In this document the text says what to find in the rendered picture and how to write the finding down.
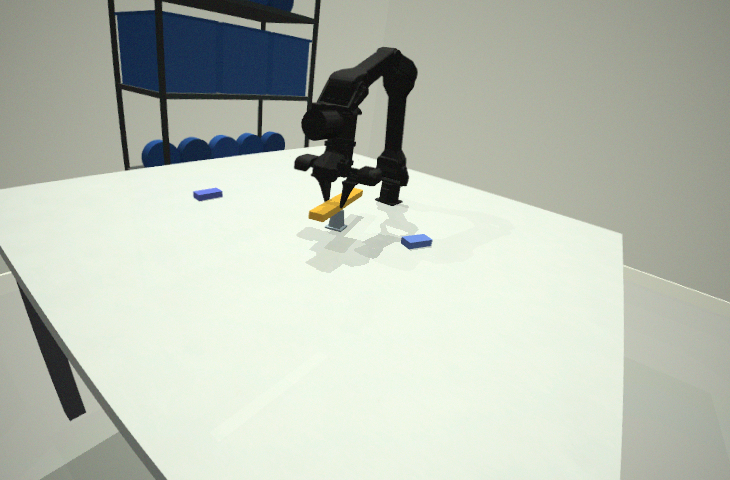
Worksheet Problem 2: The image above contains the blue rectangular block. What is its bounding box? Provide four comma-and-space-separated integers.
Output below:
193, 188, 223, 201
401, 234, 433, 249

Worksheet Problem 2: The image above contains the yellow bar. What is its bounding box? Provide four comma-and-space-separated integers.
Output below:
308, 188, 363, 222

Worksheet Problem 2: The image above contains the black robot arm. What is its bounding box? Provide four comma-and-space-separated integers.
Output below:
301, 47, 418, 206

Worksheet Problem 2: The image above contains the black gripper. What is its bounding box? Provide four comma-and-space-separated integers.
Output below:
294, 138, 382, 208

